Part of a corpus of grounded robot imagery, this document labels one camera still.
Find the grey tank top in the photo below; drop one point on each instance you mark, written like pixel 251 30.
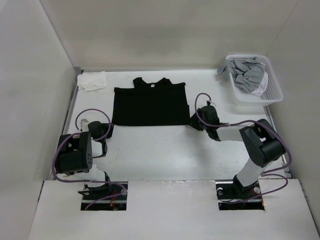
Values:
pixel 247 75

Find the black tank top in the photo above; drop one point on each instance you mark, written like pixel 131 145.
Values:
pixel 160 103

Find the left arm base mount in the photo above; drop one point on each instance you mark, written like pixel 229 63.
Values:
pixel 106 197

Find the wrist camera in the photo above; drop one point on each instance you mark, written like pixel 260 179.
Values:
pixel 84 125
pixel 211 103

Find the white folded cloth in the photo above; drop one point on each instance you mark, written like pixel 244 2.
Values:
pixel 92 81

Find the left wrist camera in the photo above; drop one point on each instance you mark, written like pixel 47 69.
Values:
pixel 84 125

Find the white plastic basket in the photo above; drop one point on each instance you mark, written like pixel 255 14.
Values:
pixel 273 93

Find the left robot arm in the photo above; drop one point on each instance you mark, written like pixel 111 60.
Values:
pixel 75 160

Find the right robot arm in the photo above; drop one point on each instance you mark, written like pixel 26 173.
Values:
pixel 262 145

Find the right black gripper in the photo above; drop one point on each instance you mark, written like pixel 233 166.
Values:
pixel 192 122

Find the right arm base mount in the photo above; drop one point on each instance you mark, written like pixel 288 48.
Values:
pixel 229 200

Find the pink white garment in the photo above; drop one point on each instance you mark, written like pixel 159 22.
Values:
pixel 262 87

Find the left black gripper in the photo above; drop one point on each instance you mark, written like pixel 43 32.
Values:
pixel 106 126

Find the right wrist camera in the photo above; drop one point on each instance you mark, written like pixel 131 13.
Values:
pixel 211 103

